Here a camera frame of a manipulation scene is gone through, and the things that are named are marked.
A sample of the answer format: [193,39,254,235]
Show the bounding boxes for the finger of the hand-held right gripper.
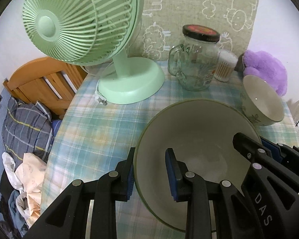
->
[233,132,274,170]
[262,139,299,165]

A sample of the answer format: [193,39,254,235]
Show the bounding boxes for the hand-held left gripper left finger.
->
[22,147,136,239]

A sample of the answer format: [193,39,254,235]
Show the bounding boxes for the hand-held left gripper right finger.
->
[165,148,255,239]

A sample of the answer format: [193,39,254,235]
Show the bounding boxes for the green floral bowl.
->
[133,99,262,232]
[240,75,292,126]

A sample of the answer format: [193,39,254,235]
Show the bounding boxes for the plaid tablecloth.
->
[40,60,299,239]

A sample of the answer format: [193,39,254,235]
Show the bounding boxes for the purple plush toy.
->
[235,50,288,96]

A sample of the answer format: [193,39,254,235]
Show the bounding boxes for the cotton swab container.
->
[213,49,239,82]

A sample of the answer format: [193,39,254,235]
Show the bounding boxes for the glass mug jar black lid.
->
[167,24,221,92]

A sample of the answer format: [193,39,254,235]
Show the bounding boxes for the pile of clothes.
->
[0,152,49,234]

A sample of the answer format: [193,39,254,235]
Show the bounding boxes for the plaid pillow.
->
[1,97,54,165]

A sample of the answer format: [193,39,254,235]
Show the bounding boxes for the green sheep print cloth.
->
[126,0,260,61]

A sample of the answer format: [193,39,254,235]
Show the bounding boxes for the green desk fan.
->
[22,0,165,104]

